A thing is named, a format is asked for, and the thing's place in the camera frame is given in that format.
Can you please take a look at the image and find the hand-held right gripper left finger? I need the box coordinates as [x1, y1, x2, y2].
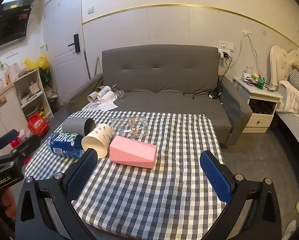
[15, 148, 99, 240]

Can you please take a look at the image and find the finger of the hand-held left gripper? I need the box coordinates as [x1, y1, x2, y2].
[0, 129, 19, 158]
[11, 135, 41, 163]

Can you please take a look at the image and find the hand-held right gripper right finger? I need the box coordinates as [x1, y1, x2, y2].
[200, 150, 283, 240]

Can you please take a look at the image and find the cream leaf-print paper cup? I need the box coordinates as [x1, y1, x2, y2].
[81, 123, 114, 159]

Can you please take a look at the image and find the grey cup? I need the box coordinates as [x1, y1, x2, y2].
[62, 117, 96, 137]

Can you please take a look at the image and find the pink faceted cup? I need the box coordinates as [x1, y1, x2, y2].
[109, 135, 158, 169]

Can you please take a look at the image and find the person's left hand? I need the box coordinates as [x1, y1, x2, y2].
[0, 187, 18, 221]

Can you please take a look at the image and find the red plastic bag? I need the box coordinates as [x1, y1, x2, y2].
[27, 113, 50, 137]

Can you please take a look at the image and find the blue drink bottle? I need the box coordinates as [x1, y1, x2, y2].
[47, 132, 86, 159]

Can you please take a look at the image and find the white kitchen cabinet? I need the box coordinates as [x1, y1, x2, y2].
[0, 83, 23, 141]

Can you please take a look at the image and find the black trash bin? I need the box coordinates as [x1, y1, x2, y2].
[49, 97, 60, 113]

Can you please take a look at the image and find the white open shelf unit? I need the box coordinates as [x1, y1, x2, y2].
[13, 68, 54, 128]

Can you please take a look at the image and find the clear plastic box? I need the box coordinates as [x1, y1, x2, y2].
[111, 117, 149, 140]

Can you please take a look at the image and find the white cloth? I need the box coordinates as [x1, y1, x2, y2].
[82, 99, 119, 112]

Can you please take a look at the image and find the green checkered tablecloth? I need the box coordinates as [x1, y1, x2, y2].
[24, 110, 228, 233]

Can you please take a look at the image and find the pink kettle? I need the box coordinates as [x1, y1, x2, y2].
[8, 63, 21, 82]

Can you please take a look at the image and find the green plant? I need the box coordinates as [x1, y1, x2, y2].
[39, 66, 52, 91]

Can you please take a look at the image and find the white nightstand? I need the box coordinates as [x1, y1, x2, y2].
[232, 76, 283, 134]

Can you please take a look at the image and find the yellow plastic bag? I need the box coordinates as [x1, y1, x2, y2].
[23, 53, 50, 71]

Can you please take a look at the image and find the white slipper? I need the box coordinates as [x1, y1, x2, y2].
[281, 219, 297, 240]

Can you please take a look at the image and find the cream blanket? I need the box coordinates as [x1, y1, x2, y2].
[275, 79, 299, 128]

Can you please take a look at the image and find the grey sofa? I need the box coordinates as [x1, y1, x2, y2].
[65, 44, 253, 146]

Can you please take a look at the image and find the black range hood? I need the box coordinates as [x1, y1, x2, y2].
[0, 4, 34, 56]

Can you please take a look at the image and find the cream tufted headboard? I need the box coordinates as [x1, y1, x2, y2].
[269, 45, 299, 87]

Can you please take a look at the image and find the white door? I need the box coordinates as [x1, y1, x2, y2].
[44, 0, 90, 107]

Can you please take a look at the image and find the black power cable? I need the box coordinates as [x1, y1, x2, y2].
[183, 55, 233, 100]

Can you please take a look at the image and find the mop handle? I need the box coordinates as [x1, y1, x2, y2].
[83, 49, 91, 79]

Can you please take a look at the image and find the black door lock handle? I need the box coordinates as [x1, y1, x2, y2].
[68, 33, 81, 54]

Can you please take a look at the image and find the white cable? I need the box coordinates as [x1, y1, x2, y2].
[229, 31, 263, 73]

